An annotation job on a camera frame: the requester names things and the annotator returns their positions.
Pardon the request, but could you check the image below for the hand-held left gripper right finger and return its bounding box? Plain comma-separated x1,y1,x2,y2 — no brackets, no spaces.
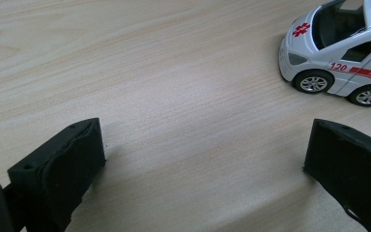
302,118,371,232

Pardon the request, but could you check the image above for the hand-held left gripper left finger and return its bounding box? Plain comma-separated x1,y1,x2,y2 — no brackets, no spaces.
7,117,107,232

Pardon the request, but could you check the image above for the white toy ambulance car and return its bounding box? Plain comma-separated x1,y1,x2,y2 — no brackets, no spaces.
278,0,371,107

